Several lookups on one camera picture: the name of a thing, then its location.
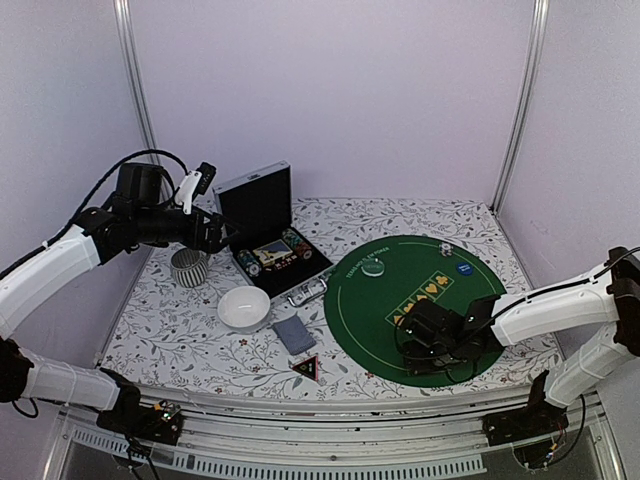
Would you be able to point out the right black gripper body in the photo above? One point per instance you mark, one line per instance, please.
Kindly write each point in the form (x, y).
(441, 357)

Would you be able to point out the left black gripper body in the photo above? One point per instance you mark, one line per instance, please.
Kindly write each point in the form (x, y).
(192, 237)

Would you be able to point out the blue small blind button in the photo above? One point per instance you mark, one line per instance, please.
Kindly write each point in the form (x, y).
(465, 268)

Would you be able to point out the clear acrylic dealer button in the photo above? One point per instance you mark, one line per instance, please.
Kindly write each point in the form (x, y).
(373, 267)

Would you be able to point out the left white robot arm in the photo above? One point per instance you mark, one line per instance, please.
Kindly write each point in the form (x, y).
(145, 208)

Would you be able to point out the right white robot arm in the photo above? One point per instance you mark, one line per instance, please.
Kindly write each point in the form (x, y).
(608, 295)

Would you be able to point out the left poker chip stack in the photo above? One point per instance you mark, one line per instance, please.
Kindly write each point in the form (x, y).
(249, 263)

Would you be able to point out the poker chip stack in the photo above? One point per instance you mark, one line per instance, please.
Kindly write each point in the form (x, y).
(297, 244)
(249, 263)

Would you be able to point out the striped ceramic mug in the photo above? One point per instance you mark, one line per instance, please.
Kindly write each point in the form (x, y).
(189, 268)

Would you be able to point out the boxed playing card deck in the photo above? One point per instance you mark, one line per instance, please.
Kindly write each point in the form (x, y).
(272, 252)

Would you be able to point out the right poker chip stack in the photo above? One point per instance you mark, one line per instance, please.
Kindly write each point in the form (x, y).
(297, 244)

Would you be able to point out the white ceramic bowl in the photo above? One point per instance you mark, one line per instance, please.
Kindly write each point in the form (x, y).
(244, 309)

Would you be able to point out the round green poker mat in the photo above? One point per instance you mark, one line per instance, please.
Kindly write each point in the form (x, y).
(361, 311)

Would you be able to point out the floral tablecloth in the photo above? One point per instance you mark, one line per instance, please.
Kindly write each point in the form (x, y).
(169, 336)

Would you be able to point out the red black triangle card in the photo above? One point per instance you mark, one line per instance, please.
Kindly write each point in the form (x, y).
(308, 368)

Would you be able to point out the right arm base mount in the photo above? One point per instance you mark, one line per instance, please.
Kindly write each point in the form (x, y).
(533, 420)

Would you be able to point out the left aluminium frame post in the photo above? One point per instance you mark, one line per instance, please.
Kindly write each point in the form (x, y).
(126, 37)

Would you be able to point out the aluminium frame post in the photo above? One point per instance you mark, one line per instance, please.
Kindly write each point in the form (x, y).
(126, 37)
(531, 67)

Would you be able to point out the right aluminium frame post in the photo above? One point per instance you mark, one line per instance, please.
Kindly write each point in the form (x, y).
(531, 67)

